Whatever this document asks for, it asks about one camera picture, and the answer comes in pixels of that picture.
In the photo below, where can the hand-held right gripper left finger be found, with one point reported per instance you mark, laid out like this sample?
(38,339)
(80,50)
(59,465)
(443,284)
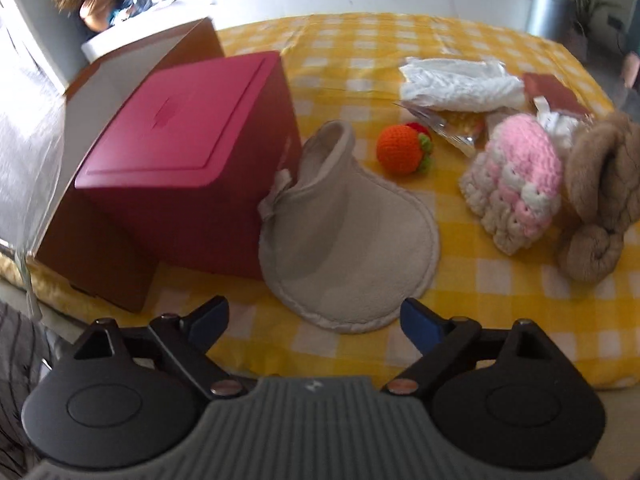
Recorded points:
(207,317)

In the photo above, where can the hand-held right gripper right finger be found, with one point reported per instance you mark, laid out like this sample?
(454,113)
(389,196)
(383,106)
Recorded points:
(420,327)

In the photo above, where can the beige cloth sun visor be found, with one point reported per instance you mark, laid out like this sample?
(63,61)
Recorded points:
(350,260)

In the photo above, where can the brown cardboard box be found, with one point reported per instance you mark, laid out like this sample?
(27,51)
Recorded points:
(100,260)

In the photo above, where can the orange crochet ball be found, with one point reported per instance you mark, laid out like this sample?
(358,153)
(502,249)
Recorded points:
(400,147)

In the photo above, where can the pink and white crochet hat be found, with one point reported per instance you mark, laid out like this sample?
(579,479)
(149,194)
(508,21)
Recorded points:
(515,160)

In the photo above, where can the yellow plastic packet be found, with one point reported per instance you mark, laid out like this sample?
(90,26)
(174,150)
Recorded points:
(460,127)

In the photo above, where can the brown fluffy knotted plush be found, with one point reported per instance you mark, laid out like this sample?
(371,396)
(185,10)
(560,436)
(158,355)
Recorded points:
(595,170)

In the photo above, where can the white plastic-wrapped bundle with ribbon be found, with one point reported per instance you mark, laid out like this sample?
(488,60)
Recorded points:
(560,130)

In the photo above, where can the white knitted cloth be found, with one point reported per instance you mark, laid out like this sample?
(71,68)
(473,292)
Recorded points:
(460,85)

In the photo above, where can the reddish brown wavy sponge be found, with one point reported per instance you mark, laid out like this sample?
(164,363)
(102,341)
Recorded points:
(555,92)

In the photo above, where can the yellow checkered tablecloth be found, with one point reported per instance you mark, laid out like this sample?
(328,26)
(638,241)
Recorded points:
(450,285)

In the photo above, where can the dark striped cloth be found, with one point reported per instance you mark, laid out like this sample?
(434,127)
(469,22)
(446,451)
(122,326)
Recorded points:
(20,360)

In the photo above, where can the gold acorn jar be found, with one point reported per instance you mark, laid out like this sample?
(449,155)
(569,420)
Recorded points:
(97,12)

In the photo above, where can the long leaf potted plant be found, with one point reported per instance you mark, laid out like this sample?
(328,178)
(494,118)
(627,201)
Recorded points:
(580,35)

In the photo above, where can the silver trash can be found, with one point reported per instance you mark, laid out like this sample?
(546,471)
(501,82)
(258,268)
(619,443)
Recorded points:
(547,15)

